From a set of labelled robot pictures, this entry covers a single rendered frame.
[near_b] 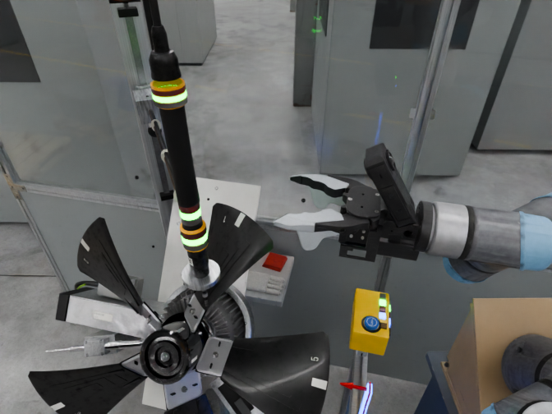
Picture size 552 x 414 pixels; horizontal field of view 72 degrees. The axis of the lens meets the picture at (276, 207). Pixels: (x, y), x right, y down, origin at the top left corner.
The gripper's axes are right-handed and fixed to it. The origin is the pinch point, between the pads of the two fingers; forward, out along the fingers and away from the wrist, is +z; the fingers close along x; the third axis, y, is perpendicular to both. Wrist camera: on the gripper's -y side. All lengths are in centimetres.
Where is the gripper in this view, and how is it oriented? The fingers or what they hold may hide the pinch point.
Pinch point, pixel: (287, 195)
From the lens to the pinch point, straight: 55.8
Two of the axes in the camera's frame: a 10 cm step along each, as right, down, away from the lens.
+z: -9.7, -1.4, 1.8
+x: 2.3, -6.0, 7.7
